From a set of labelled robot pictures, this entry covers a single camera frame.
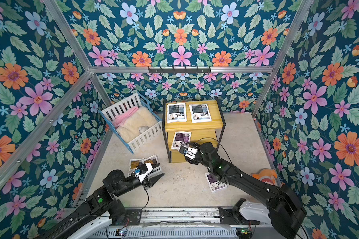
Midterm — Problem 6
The yellow label coffee bag left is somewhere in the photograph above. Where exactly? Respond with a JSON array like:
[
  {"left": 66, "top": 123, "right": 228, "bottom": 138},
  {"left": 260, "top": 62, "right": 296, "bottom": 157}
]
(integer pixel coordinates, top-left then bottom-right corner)
[{"left": 128, "top": 158, "right": 144, "bottom": 176}]

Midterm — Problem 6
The white perforated cable tray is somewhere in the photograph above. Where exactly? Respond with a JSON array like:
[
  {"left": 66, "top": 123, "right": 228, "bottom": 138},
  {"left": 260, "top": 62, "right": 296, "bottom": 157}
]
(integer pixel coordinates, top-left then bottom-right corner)
[{"left": 105, "top": 228, "right": 238, "bottom": 239}]

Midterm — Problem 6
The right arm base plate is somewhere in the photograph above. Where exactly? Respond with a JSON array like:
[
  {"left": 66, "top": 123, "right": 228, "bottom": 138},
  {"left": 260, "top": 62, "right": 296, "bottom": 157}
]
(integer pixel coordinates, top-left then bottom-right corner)
[{"left": 218, "top": 207, "right": 260, "bottom": 226}]

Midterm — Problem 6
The black wall hook rail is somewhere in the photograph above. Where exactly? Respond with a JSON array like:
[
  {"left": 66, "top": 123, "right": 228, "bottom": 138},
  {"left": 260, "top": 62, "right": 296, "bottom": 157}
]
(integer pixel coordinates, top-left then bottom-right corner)
[{"left": 148, "top": 66, "right": 211, "bottom": 74}]

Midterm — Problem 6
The pink blanket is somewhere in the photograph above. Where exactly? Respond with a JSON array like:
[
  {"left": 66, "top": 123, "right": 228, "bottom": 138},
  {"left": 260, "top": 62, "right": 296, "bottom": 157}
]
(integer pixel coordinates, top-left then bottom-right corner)
[{"left": 112, "top": 106, "right": 139, "bottom": 128}]

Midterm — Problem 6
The yellow label coffee bag right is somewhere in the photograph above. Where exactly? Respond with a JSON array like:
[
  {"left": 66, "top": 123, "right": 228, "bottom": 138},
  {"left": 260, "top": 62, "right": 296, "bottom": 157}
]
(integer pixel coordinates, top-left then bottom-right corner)
[{"left": 142, "top": 154, "right": 162, "bottom": 177}]

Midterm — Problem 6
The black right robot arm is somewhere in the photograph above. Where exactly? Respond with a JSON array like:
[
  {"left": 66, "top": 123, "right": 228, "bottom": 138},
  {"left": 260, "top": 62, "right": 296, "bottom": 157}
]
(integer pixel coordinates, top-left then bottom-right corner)
[{"left": 178, "top": 142, "right": 307, "bottom": 239}]

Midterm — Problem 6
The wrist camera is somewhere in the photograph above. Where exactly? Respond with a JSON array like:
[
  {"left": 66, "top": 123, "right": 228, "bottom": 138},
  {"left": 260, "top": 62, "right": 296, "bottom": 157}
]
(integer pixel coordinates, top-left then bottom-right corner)
[
  {"left": 134, "top": 162, "right": 153, "bottom": 183},
  {"left": 178, "top": 146, "right": 198, "bottom": 161}
]

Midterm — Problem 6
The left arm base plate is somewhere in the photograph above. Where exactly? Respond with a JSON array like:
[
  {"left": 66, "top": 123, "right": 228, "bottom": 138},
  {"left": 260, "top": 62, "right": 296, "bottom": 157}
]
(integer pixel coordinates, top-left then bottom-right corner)
[{"left": 112, "top": 209, "right": 142, "bottom": 226}]

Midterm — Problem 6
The yellow wooden three-tier shelf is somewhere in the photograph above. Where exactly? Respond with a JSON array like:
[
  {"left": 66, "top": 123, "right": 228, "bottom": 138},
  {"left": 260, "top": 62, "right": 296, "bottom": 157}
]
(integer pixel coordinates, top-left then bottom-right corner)
[{"left": 162, "top": 97, "right": 226, "bottom": 163}]

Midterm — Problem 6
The grey label coffee bag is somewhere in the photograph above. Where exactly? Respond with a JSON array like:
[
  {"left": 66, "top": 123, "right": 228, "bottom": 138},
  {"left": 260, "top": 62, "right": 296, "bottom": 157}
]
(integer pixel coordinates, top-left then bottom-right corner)
[
  {"left": 166, "top": 103, "right": 187, "bottom": 123},
  {"left": 189, "top": 104, "right": 212, "bottom": 123}
]

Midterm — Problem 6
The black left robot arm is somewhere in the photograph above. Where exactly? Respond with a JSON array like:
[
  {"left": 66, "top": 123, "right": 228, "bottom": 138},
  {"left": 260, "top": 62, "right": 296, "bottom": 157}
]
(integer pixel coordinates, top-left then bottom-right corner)
[{"left": 38, "top": 162, "right": 164, "bottom": 239}]

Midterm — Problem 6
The purple label coffee bag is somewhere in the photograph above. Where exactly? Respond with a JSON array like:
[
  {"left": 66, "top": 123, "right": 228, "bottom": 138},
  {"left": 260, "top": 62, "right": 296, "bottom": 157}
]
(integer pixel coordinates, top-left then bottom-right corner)
[
  {"left": 205, "top": 173, "right": 228, "bottom": 193},
  {"left": 171, "top": 131, "right": 191, "bottom": 150}
]

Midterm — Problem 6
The cream fluffy blanket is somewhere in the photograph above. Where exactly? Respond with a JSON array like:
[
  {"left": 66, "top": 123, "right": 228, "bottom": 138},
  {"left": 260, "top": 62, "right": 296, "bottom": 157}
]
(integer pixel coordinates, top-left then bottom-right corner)
[{"left": 116, "top": 107, "right": 158, "bottom": 143}]

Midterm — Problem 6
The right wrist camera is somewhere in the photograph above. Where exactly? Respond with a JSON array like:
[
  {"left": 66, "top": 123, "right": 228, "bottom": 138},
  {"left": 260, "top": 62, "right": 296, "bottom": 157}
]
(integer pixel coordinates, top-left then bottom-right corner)
[{"left": 178, "top": 146, "right": 198, "bottom": 161}]

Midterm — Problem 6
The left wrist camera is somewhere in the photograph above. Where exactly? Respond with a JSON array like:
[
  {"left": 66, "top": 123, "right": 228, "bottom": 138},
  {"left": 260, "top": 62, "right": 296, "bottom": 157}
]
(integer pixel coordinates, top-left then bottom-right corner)
[{"left": 134, "top": 162, "right": 153, "bottom": 183}]

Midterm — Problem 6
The white and blue toy crib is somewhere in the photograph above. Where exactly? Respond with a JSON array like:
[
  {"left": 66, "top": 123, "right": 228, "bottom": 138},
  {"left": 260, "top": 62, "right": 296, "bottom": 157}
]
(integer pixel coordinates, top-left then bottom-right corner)
[{"left": 100, "top": 93, "right": 162, "bottom": 154}]

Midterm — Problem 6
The orange plush fish toy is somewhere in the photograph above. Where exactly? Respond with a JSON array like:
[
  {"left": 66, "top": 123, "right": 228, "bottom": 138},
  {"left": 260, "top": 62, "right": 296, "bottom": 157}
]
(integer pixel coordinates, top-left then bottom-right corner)
[{"left": 251, "top": 168, "right": 278, "bottom": 186}]

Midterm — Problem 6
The yellow label coffee bag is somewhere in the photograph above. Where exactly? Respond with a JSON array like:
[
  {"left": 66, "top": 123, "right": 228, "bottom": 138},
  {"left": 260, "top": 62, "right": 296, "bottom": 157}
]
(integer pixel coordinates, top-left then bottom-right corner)
[
  {"left": 142, "top": 154, "right": 162, "bottom": 177},
  {"left": 128, "top": 158, "right": 144, "bottom": 176}
]

